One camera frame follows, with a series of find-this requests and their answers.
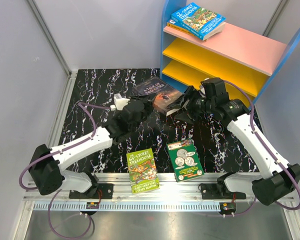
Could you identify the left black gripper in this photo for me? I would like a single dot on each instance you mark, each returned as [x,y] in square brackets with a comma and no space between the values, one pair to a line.
[148,99]

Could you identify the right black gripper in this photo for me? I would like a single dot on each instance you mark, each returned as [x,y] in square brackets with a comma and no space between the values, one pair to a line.
[191,94]

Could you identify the A Tale of Two Cities book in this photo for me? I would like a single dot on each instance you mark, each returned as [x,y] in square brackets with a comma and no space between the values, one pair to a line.
[165,94]

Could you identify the blue 26-Storey Treehouse book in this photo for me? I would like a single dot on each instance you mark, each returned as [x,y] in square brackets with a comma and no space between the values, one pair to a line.
[201,22]

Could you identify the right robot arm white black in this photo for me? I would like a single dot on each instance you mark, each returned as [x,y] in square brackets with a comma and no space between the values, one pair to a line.
[278,180]

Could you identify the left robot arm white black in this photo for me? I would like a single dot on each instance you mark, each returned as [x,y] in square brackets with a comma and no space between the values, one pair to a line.
[48,166]

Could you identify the black marble pattern mat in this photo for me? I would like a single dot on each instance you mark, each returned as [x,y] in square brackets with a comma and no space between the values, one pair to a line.
[106,120]

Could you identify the green coin guide book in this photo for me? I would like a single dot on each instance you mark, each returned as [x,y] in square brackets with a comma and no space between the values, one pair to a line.
[185,160]

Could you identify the green 65-Storey Treehouse book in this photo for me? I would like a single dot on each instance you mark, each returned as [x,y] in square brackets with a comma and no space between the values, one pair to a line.
[142,170]

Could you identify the colourful wooden bookshelf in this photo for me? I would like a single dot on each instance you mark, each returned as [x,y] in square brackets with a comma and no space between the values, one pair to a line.
[249,60]

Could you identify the yellow book on shelf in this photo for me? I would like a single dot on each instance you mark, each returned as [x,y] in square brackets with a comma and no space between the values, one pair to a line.
[175,25]

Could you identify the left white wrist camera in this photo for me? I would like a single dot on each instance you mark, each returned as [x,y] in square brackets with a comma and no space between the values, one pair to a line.
[119,102]

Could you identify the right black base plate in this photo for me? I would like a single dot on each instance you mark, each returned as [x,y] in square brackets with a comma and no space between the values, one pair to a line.
[216,191]

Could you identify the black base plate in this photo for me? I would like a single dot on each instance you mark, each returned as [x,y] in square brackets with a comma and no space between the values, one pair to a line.
[216,191]
[104,190]

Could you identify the aluminium rail frame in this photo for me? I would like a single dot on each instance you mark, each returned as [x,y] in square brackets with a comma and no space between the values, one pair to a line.
[170,191]

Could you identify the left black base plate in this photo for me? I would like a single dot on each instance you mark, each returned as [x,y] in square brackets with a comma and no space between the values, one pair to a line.
[104,190]

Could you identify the slotted white cable duct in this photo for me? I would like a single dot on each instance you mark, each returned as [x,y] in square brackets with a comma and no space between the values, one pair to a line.
[130,206]

